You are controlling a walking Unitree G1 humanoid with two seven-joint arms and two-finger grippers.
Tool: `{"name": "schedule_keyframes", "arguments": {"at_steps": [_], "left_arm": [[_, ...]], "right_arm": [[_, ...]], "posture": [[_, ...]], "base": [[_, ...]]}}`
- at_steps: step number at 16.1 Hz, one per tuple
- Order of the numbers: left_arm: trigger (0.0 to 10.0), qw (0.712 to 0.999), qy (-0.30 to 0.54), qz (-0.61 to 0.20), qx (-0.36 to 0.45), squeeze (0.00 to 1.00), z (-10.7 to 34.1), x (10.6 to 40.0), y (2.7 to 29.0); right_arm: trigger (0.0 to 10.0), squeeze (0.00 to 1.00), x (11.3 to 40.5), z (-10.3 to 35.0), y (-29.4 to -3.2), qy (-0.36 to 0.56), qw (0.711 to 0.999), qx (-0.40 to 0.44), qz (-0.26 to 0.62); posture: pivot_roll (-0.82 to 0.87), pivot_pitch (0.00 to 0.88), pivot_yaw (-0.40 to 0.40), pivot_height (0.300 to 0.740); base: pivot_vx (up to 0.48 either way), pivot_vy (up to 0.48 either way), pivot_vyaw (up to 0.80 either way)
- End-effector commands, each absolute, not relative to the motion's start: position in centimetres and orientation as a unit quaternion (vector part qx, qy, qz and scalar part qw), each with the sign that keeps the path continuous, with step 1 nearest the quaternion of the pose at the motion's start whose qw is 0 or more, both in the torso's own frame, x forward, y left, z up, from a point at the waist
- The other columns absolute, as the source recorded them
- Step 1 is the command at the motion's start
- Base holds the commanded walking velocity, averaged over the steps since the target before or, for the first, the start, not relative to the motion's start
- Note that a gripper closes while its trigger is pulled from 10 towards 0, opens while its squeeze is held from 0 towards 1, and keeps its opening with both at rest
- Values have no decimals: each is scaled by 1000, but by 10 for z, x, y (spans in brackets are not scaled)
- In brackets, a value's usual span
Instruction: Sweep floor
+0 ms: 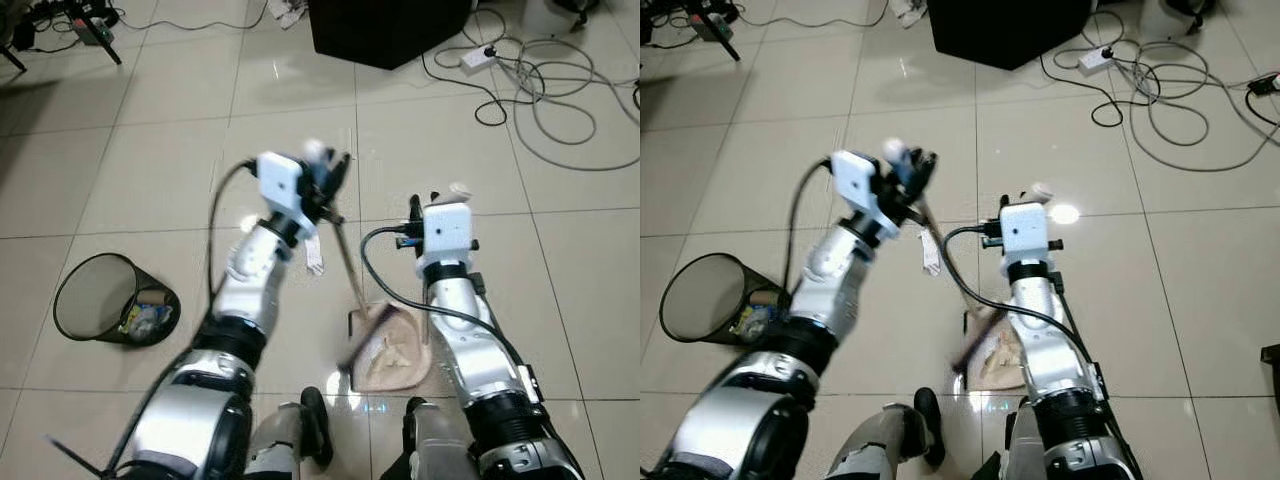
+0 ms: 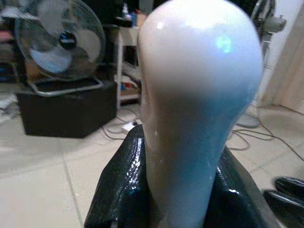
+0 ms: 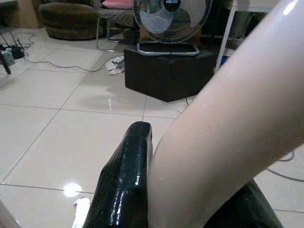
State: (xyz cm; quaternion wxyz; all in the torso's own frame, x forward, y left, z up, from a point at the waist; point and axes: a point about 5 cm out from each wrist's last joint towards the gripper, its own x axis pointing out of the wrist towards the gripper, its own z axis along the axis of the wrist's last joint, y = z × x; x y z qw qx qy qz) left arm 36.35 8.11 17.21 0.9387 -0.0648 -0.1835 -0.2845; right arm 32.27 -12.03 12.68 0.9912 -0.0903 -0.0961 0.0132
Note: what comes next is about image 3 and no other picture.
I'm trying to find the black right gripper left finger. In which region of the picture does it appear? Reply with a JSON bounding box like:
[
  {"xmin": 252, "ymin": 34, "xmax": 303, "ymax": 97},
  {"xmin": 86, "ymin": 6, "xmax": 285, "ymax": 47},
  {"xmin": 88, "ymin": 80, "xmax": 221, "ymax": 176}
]
[{"xmin": 82, "ymin": 121, "xmax": 153, "ymax": 228}]

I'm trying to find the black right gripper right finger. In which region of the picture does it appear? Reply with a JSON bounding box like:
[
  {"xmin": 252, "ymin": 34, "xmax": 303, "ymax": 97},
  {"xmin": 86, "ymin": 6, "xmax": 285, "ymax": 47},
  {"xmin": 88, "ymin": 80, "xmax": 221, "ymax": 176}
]
[{"xmin": 202, "ymin": 179, "xmax": 285, "ymax": 228}]

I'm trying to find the white broom handle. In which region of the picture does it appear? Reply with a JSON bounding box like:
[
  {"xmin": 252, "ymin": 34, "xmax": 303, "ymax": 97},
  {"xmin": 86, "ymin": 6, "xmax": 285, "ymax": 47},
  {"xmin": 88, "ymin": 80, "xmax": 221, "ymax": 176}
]
[{"xmin": 146, "ymin": 0, "xmax": 304, "ymax": 228}]

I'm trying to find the white floor fan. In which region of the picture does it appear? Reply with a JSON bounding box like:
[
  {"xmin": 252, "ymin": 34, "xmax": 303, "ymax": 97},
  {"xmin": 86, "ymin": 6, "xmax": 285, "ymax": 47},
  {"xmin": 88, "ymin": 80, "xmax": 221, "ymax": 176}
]
[{"xmin": 132, "ymin": 0, "xmax": 213, "ymax": 57}]

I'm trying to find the white paper piece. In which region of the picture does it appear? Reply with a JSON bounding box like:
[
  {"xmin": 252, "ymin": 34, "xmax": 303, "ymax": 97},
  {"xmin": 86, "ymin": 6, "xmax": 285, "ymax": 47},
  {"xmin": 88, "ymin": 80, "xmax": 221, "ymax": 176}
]
[{"xmin": 72, "ymin": 197, "xmax": 91, "ymax": 228}]

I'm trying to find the black box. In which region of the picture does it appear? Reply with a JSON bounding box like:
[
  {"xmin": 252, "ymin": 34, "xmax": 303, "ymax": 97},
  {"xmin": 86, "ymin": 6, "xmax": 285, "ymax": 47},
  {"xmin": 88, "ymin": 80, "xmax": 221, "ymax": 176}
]
[{"xmin": 123, "ymin": 45, "xmax": 216, "ymax": 104}]

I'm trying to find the crumpled paper scrap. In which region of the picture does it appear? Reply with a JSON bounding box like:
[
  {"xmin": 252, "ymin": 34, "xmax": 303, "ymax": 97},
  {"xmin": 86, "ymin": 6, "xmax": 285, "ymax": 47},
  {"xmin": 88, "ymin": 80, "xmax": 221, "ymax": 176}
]
[{"xmin": 105, "ymin": 56, "xmax": 125, "ymax": 76}]

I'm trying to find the black tripod leg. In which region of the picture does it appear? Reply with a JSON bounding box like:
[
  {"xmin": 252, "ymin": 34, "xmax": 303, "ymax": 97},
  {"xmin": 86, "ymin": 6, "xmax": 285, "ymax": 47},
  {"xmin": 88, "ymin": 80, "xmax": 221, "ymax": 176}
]
[{"xmin": 0, "ymin": 48, "xmax": 12, "ymax": 76}]

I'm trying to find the black wifi router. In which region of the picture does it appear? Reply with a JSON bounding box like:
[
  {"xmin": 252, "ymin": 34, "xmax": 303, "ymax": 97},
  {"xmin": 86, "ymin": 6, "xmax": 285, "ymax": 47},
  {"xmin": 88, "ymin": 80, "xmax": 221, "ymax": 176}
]
[{"xmin": 0, "ymin": 30, "xmax": 27, "ymax": 60}]

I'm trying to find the brown round ottoman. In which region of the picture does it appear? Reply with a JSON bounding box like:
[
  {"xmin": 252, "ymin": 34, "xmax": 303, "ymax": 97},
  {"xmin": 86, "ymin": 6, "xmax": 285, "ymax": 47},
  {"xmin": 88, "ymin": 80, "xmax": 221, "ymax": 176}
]
[{"xmin": 38, "ymin": 2, "xmax": 103, "ymax": 40}]

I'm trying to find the pink cushion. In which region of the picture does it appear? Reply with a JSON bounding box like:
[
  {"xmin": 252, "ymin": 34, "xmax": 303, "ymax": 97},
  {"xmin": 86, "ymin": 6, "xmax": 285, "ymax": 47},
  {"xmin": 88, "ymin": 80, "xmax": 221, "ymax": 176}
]
[{"xmin": 104, "ymin": 0, "xmax": 124, "ymax": 8}]

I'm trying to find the grey floor cable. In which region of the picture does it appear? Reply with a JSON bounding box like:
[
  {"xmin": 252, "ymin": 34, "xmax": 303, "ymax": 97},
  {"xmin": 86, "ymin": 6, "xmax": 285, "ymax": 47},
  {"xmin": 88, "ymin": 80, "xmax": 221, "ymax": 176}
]
[{"xmin": 14, "ymin": 32, "xmax": 114, "ymax": 72}]

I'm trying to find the metal frame chair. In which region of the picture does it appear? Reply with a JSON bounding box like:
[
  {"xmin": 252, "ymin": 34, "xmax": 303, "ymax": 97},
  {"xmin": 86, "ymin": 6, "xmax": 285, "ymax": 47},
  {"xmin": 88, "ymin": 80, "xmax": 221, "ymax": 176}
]
[{"xmin": 95, "ymin": 0, "xmax": 143, "ymax": 53}]

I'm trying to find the white table frame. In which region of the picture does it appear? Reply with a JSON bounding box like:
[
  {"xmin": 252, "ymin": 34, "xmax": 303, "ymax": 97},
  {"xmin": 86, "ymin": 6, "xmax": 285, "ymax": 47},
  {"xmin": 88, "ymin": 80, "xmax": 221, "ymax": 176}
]
[{"xmin": 214, "ymin": 0, "xmax": 280, "ymax": 73}]

